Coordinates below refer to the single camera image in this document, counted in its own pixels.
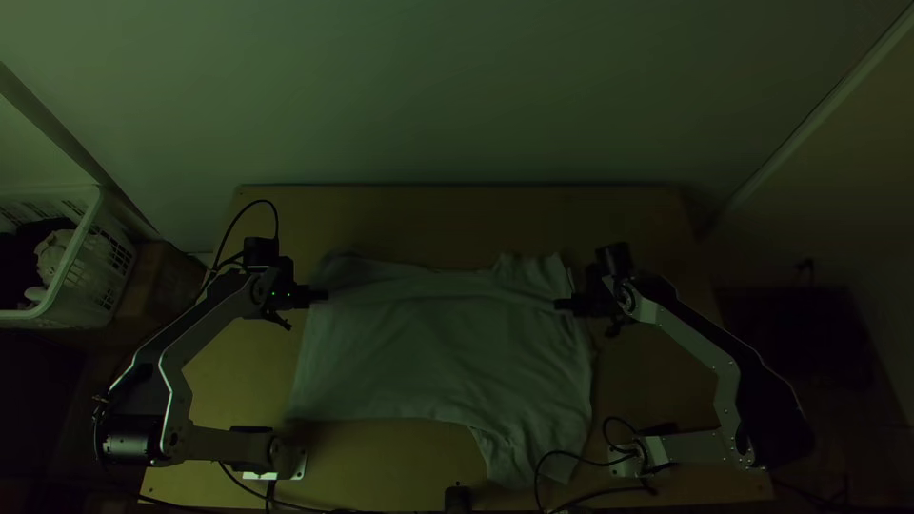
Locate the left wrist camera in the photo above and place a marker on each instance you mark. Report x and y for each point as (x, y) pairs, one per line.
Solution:
(260, 252)

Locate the white laundry basket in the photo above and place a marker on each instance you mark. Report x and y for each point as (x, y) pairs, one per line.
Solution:
(100, 264)

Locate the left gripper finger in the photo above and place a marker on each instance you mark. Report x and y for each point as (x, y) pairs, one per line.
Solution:
(319, 294)

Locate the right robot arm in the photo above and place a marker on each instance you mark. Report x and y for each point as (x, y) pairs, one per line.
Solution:
(728, 371)

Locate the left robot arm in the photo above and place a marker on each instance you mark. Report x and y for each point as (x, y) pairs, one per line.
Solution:
(171, 353)

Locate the heap of clothes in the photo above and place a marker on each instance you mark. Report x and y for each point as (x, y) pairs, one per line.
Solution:
(43, 260)

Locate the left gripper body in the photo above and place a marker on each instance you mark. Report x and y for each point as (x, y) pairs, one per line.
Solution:
(298, 294)

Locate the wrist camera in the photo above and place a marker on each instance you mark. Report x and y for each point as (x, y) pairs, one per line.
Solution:
(260, 252)
(615, 258)

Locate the white t-shirt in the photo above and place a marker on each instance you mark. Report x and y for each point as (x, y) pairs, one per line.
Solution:
(443, 350)

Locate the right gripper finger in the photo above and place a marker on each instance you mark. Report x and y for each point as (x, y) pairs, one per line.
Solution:
(564, 305)

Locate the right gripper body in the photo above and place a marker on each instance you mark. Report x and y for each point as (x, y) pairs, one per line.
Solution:
(594, 300)

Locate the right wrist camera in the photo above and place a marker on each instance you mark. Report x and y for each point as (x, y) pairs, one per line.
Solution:
(615, 258)

